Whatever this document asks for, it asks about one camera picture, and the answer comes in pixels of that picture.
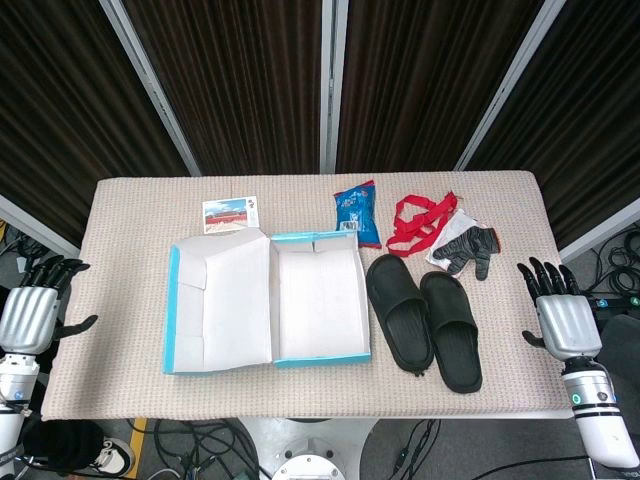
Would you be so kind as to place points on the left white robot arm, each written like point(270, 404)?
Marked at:
point(12, 385)

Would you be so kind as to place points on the black slipper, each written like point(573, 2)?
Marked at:
point(452, 330)
point(400, 310)

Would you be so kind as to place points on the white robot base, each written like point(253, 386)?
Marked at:
point(310, 450)

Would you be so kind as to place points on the light blue shoe box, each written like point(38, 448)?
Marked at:
point(320, 300)

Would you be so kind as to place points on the beige woven table cloth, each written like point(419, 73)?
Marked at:
point(125, 300)

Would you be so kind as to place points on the grey metal partition post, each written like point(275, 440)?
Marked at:
point(332, 85)
point(510, 85)
point(600, 230)
point(35, 227)
point(150, 85)

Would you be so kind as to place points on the photo postcard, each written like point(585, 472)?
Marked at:
point(230, 215)

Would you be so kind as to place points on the white plastic package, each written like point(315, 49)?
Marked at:
point(457, 225)

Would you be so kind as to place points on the white black sneaker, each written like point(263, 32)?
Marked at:
point(115, 455)

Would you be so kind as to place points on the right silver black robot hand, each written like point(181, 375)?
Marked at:
point(567, 325)

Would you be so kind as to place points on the black power strip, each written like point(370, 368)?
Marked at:
point(612, 301)

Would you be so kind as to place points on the grey striped work glove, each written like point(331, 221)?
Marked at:
point(467, 250)

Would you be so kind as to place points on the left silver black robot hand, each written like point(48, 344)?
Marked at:
point(27, 315)

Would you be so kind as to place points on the blue snack bag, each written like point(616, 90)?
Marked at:
point(357, 212)

